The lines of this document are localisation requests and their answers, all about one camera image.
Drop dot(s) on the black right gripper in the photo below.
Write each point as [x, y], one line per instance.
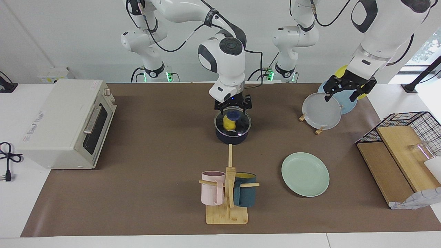
[243, 101]

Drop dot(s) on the dark teal mug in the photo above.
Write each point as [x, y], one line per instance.
[245, 194]

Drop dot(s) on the light blue plate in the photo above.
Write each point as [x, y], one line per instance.
[346, 105]

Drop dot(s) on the glass lid with blue knob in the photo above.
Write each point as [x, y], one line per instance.
[243, 125]

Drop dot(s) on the light green plate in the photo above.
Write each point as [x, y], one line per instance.
[305, 175]

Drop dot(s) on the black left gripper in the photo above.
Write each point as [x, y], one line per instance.
[349, 82]

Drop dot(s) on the black camera stand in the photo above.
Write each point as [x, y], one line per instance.
[422, 74]

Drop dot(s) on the white cup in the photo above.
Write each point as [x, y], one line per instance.
[434, 166]

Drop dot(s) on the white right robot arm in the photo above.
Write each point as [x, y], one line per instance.
[224, 58]

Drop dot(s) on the wooden shelf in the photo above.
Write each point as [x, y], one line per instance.
[396, 148]

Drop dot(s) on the black table clamp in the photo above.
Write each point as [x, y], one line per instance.
[7, 86]

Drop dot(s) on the pink mug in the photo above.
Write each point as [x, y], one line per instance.
[211, 191]

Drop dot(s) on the wooden plate rack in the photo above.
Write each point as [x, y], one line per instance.
[319, 131]

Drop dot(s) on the grey plate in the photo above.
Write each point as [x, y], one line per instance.
[318, 113]

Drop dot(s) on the wooden mug rack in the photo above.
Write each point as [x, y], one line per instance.
[227, 217]

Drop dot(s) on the white wall outlet box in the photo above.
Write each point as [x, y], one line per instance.
[53, 74]

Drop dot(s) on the white toaster oven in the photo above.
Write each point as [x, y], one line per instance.
[58, 120]

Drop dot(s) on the yellow plate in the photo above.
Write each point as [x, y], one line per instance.
[340, 71]

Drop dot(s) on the white marbled paper sheet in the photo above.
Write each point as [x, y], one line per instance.
[417, 200]

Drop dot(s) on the clear glass cup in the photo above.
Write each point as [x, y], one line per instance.
[418, 151]

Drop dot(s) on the yellow potato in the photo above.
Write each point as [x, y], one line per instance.
[229, 124]

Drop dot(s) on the brown table mat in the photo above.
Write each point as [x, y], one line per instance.
[155, 199]

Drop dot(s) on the dark blue pot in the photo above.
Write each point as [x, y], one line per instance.
[232, 139]

